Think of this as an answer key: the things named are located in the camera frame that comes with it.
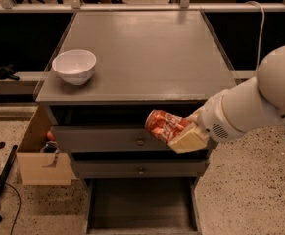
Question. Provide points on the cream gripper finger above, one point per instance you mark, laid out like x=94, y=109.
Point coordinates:
x=191, y=138
x=195, y=116

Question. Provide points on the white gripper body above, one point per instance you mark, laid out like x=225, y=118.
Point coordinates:
x=213, y=118

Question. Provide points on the red coke can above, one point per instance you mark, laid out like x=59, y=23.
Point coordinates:
x=164, y=125

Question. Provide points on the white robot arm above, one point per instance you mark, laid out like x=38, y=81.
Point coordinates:
x=230, y=114

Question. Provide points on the grey drawer cabinet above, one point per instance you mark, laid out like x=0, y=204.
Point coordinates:
x=145, y=61

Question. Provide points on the grey bottom drawer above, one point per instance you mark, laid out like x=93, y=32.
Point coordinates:
x=149, y=206

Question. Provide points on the grey drawer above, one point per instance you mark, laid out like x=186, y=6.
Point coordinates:
x=139, y=168
x=149, y=206
x=79, y=139

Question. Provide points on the grey middle drawer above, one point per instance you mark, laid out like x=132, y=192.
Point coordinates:
x=139, y=168

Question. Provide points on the grey top drawer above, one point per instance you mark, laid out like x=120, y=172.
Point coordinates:
x=79, y=139

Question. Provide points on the white bowl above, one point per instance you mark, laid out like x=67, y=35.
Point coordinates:
x=75, y=67

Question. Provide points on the orange ball in box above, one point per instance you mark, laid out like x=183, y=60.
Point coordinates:
x=50, y=136

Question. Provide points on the cardboard box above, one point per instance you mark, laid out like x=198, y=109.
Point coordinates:
x=36, y=166

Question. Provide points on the metal railing beam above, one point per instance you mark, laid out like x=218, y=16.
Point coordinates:
x=210, y=8

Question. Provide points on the black bag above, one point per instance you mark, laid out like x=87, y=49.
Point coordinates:
x=7, y=72

